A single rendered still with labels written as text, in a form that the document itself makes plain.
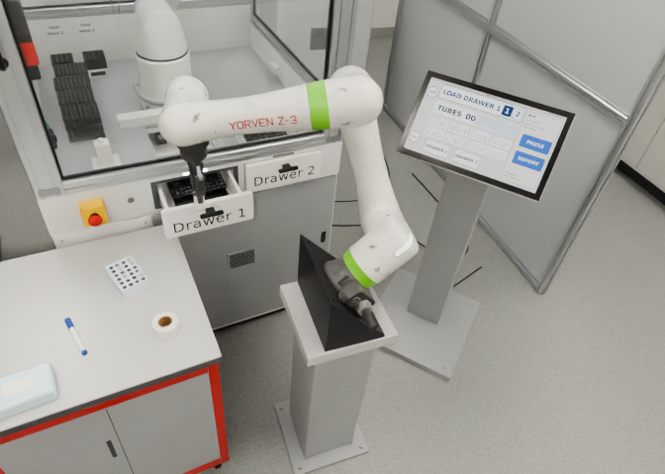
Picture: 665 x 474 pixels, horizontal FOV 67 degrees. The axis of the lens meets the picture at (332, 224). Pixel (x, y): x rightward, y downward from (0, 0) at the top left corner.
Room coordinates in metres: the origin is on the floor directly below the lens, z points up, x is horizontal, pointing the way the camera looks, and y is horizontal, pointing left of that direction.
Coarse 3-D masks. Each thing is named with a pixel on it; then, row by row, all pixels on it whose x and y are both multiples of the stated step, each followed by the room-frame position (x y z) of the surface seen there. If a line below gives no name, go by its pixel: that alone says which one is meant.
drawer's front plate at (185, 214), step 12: (192, 204) 1.18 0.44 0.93; (216, 204) 1.21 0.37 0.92; (228, 204) 1.23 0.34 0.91; (240, 204) 1.25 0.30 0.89; (252, 204) 1.27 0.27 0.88; (168, 216) 1.14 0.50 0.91; (180, 216) 1.15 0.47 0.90; (192, 216) 1.17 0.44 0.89; (216, 216) 1.21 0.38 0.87; (252, 216) 1.27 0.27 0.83; (168, 228) 1.13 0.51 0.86; (180, 228) 1.15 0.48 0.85; (192, 228) 1.17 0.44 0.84; (204, 228) 1.19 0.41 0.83
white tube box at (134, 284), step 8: (112, 264) 1.02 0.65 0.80; (128, 264) 1.02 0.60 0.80; (136, 264) 1.03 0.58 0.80; (112, 272) 0.99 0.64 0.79; (120, 272) 0.99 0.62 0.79; (128, 272) 0.99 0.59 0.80; (136, 272) 1.00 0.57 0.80; (112, 280) 0.97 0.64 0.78; (120, 280) 0.97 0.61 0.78; (128, 280) 0.97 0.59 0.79; (136, 280) 0.97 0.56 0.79; (144, 280) 0.97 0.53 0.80; (120, 288) 0.93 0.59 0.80; (128, 288) 0.93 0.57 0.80; (136, 288) 0.95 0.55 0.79; (144, 288) 0.96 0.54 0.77; (128, 296) 0.93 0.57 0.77
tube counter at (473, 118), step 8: (472, 112) 1.61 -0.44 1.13; (464, 120) 1.60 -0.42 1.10; (472, 120) 1.59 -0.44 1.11; (480, 120) 1.59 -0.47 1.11; (488, 120) 1.58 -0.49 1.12; (496, 120) 1.58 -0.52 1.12; (488, 128) 1.56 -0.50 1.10; (496, 128) 1.56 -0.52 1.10; (504, 128) 1.55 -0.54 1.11; (512, 128) 1.55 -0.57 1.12; (512, 136) 1.53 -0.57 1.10
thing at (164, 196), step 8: (224, 176) 1.46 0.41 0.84; (232, 176) 1.39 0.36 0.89; (160, 184) 1.37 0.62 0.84; (232, 184) 1.37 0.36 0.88; (160, 192) 1.26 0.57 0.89; (168, 192) 1.34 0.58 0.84; (232, 192) 1.38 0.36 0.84; (240, 192) 1.31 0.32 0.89; (160, 200) 1.25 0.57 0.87; (168, 200) 1.30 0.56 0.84
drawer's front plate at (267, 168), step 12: (288, 156) 1.50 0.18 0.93; (300, 156) 1.51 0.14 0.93; (312, 156) 1.53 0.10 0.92; (252, 168) 1.42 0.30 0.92; (264, 168) 1.44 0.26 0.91; (276, 168) 1.46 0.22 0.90; (300, 168) 1.51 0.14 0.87; (312, 168) 1.54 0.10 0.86; (252, 180) 1.42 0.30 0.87; (264, 180) 1.44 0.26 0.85; (288, 180) 1.49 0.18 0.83
